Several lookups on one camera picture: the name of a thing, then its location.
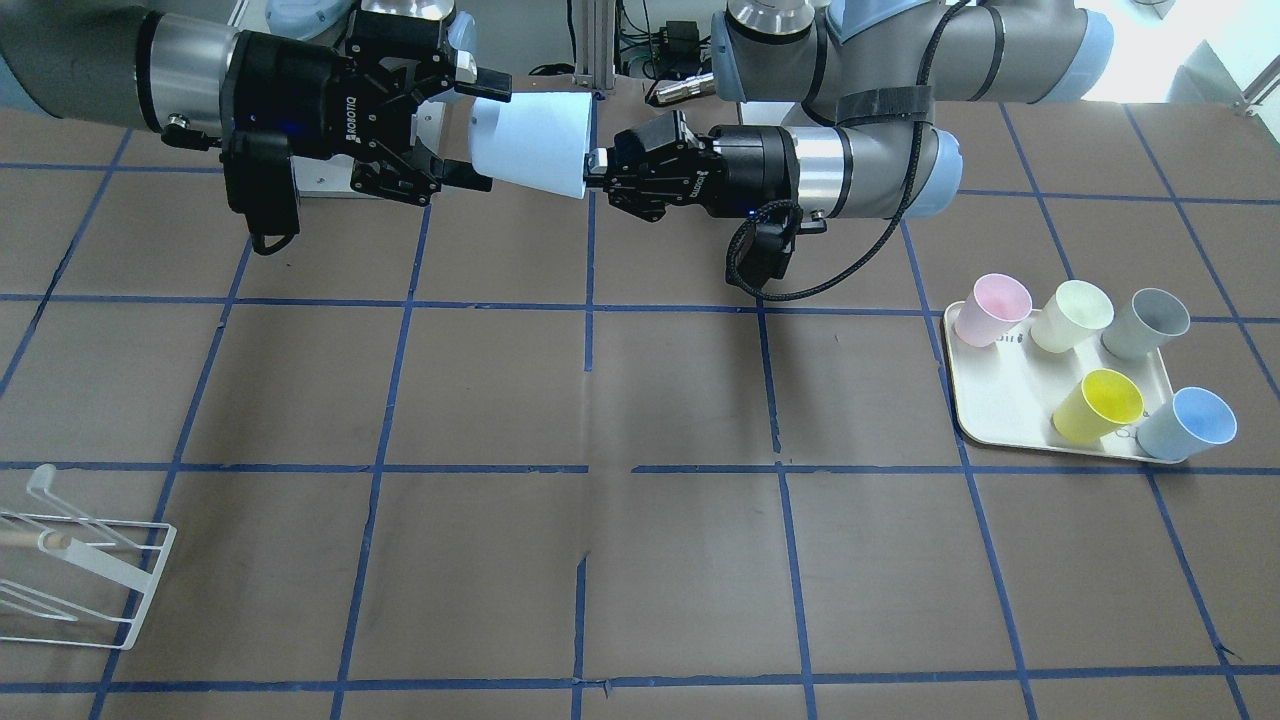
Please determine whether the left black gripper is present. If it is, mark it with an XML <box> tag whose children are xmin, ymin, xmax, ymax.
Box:
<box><xmin>585</xmin><ymin>111</ymin><xmax>799</xmax><ymax>222</ymax></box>

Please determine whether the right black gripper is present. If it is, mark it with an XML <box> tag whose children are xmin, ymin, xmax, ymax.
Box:
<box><xmin>220</xmin><ymin>15</ymin><xmax>513</xmax><ymax>256</ymax></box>

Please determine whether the pale blue cup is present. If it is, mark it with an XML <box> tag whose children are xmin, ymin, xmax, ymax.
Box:
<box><xmin>468</xmin><ymin>92</ymin><xmax>594</xmax><ymax>199</ymax></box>

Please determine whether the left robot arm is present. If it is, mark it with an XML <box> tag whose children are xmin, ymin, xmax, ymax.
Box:
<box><xmin>584</xmin><ymin>1</ymin><xmax>1115</xmax><ymax>222</ymax></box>

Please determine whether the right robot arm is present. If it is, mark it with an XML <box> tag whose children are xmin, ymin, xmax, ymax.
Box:
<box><xmin>3</xmin><ymin>1</ymin><xmax>511</xmax><ymax>256</ymax></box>

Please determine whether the pink cup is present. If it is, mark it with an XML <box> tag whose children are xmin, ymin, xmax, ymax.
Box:
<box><xmin>954</xmin><ymin>273</ymin><xmax>1034</xmax><ymax>348</ymax></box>

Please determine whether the cream white cup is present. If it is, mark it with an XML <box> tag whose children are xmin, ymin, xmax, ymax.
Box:
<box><xmin>1030</xmin><ymin>279</ymin><xmax>1115</xmax><ymax>354</ymax></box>

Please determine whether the yellow cup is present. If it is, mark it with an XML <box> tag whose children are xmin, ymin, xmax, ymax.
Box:
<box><xmin>1051</xmin><ymin>368</ymin><xmax>1146</xmax><ymax>443</ymax></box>

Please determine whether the grey cup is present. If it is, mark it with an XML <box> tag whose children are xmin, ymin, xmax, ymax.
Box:
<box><xmin>1101</xmin><ymin>288</ymin><xmax>1190</xmax><ymax>361</ymax></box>

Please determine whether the cream plastic tray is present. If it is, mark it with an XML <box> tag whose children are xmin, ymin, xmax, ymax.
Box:
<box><xmin>942</xmin><ymin>302</ymin><xmax>1175</xmax><ymax>462</ymax></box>

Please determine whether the aluminium frame post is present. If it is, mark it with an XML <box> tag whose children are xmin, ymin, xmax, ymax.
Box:
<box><xmin>567</xmin><ymin>1</ymin><xmax>620</xmax><ymax>99</ymax></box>

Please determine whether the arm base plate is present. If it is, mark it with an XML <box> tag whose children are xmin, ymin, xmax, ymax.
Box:
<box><xmin>291</xmin><ymin>101</ymin><xmax>451</xmax><ymax>199</ymax></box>

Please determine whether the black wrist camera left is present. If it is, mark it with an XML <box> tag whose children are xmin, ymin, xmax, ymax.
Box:
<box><xmin>727</xmin><ymin>199</ymin><xmax>803</xmax><ymax>290</ymax></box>

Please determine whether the white wire cup rack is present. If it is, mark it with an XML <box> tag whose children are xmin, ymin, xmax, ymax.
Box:
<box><xmin>3</xmin><ymin>464</ymin><xmax>177</xmax><ymax>651</ymax></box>

